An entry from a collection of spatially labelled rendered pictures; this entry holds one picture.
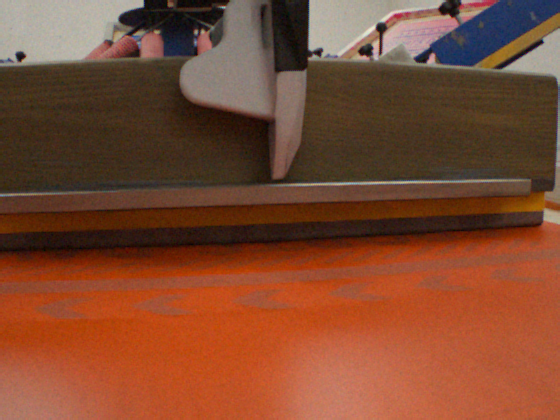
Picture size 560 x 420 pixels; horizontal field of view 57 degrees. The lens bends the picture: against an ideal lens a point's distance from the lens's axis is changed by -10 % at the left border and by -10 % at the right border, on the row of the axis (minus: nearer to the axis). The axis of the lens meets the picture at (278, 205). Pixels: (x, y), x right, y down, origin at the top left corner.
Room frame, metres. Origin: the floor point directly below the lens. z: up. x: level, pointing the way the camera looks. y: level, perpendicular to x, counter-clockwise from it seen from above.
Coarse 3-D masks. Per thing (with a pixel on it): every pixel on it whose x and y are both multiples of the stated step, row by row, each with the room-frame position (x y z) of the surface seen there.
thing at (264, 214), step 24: (0, 216) 0.27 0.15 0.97; (24, 216) 0.28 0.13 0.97; (48, 216) 0.28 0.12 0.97; (72, 216) 0.28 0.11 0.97; (96, 216) 0.29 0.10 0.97; (120, 216) 0.29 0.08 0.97; (144, 216) 0.29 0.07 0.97; (168, 216) 0.29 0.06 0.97; (192, 216) 0.30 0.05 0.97; (216, 216) 0.30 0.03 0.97; (240, 216) 0.30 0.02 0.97; (264, 216) 0.30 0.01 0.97; (288, 216) 0.31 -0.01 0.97; (312, 216) 0.31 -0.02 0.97; (336, 216) 0.31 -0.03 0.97; (360, 216) 0.32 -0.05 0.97; (384, 216) 0.32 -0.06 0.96; (408, 216) 0.32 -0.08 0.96
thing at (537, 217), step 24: (432, 216) 0.32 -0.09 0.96; (456, 216) 0.33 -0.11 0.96; (480, 216) 0.33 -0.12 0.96; (504, 216) 0.34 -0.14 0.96; (528, 216) 0.34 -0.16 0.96; (0, 240) 0.27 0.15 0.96; (24, 240) 0.28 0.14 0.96; (48, 240) 0.28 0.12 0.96; (72, 240) 0.28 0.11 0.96; (96, 240) 0.29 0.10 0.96; (120, 240) 0.29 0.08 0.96; (144, 240) 0.29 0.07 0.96; (168, 240) 0.29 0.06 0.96; (192, 240) 0.30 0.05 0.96; (216, 240) 0.30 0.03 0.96; (240, 240) 0.30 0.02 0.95; (264, 240) 0.31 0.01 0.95; (288, 240) 0.31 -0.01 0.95
